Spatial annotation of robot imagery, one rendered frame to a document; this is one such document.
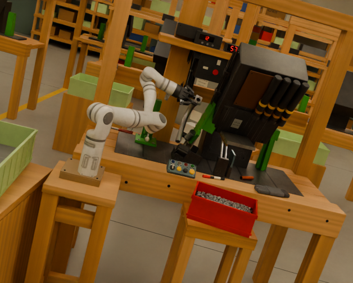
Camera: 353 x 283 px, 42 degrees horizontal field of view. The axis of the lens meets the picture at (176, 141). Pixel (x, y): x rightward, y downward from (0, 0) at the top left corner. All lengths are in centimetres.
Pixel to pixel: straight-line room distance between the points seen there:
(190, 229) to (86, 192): 50
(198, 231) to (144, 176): 44
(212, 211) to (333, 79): 134
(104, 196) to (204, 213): 47
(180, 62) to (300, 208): 112
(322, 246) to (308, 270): 17
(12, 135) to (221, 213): 109
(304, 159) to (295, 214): 66
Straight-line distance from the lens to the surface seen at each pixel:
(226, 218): 215
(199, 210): 215
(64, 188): 204
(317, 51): 1217
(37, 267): 225
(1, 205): 196
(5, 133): 241
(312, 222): 263
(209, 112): 252
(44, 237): 216
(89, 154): 209
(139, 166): 235
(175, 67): 284
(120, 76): 293
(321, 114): 310
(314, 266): 279
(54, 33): 1260
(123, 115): 217
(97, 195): 204
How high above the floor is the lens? 169
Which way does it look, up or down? 15 degrees down
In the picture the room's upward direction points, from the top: 16 degrees clockwise
